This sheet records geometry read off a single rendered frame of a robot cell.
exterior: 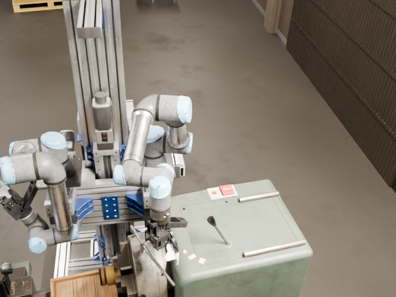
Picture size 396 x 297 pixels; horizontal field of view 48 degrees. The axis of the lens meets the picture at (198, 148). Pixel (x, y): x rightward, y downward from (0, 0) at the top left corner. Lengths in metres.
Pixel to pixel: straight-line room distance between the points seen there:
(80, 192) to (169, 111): 0.81
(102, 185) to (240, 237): 0.87
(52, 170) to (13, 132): 3.05
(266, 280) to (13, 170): 1.14
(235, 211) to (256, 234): 0.16
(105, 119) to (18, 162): 0.58
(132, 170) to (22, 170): 0.48
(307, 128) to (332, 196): 1.06
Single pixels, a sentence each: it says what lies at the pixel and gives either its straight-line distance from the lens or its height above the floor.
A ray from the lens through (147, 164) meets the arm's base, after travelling 2.35.
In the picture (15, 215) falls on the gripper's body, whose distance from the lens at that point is 2.16.
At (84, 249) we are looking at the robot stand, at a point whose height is 0.21.
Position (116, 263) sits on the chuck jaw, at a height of 1.13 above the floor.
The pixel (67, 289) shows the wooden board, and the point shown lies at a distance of 2.28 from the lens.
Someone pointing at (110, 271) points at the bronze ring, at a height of 1.12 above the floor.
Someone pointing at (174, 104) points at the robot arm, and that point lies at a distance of 1.86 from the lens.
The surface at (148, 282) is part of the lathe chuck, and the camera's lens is 1.90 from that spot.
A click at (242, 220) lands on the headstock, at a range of 2.02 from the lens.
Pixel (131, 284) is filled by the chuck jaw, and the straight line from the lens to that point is 1.97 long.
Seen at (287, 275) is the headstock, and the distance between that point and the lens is 2.02.
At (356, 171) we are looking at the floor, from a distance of 4.54.
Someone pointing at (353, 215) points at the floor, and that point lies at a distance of 4.07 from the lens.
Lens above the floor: 2.71
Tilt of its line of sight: 38 degrees down
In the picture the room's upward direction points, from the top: 3 degrees clockwise
